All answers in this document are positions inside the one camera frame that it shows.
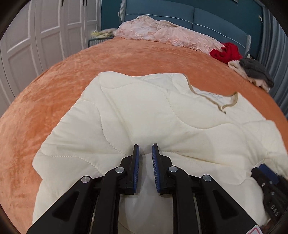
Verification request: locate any white panelled wardrobe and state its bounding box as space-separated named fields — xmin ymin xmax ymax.
xmin=1 ymin=1 xmax=101 ymax=111

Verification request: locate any cream quilted coat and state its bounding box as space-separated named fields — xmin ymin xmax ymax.
xmin=33 ymin=72 xmax=287 ymax=233

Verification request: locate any beige folded garment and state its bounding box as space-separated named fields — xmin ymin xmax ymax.
xmin=228 ymin=60 xmax=270 ymax=93

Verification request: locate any red garment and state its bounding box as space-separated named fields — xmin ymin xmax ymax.
xmin=209 ymin=42 xmax=243 ymax=64

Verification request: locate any blue upholstered headboard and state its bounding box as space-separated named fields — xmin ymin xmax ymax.
xmin=119 ymin=0 xmax=251 ymax=57

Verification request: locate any orange plush bedspread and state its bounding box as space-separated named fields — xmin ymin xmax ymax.
xmin=1 ymin=39 xmax=287 ymax=233

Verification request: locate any pink floral quilt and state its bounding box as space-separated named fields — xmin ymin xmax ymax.
xmin=113 ymin=16 xmax=224 ymax=54

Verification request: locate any bedside table with clutter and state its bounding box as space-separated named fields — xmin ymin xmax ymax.
xmin=88 ymin=28 xmax=116 ymax=47

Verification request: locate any grey curtain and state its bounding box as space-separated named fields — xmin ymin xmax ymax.
xmin=258 ymin=7 xmax=288 ymax=116

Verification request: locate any dark grey knit garment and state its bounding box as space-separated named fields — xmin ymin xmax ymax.
xmin=239 ymin=58 xmax=274 ymax=88

